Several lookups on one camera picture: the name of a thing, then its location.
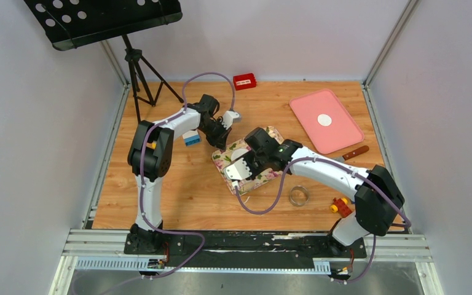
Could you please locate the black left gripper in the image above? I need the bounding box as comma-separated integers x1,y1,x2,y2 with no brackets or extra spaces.
200,120,234,153

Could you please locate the floral yellow tray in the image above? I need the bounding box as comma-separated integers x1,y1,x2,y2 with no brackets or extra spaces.
211,138,282,195

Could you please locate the white dough ball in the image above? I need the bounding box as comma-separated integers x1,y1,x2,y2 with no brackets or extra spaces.
230,148,249,162

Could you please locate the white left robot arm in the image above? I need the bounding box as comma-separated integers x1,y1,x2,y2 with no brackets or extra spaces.
127,95,242,254

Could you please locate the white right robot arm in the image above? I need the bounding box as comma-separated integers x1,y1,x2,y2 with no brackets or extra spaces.
240,127,404,257

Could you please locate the flat white dough wrapper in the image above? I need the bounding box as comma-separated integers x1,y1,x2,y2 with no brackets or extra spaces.
317,114,332,127

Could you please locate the white and blue toy block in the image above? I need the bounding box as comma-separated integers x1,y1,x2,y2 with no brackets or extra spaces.
182,130,201,146

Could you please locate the pink tray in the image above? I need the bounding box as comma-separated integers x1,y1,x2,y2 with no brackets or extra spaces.
289,89,364,154

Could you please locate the red yellow toy block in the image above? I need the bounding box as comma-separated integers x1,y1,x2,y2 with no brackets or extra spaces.
329,197,353,218

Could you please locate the black music stand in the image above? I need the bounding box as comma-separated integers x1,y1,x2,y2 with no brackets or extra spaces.
25,0,184,111

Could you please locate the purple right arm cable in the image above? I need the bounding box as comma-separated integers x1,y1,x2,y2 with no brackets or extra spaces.
233,156,412,285

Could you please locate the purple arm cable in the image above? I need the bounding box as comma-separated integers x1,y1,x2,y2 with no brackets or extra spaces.
69,72,237,295
233,156,412,285

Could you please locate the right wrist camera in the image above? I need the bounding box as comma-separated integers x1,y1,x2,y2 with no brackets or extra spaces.
223,158,253,181

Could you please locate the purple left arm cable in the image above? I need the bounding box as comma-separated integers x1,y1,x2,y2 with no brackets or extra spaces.
69,72,237,295

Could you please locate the metal scraper wooden handle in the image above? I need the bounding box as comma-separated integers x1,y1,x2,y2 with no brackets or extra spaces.
333,145,369,163

